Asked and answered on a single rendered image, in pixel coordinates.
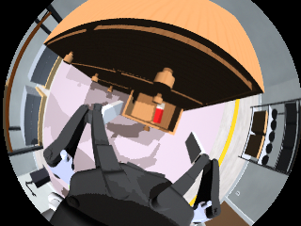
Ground red eraser with white tip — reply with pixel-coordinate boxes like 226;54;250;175
153;103;165;123

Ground dark brown chest of drawers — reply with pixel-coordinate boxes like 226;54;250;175
44;0;264;111

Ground dark brown drawer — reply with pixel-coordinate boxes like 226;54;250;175
121;73;202;109
94;24;252;104
72;63;127;88
98;79;131;95
47;28;114;70
122;90;183;135

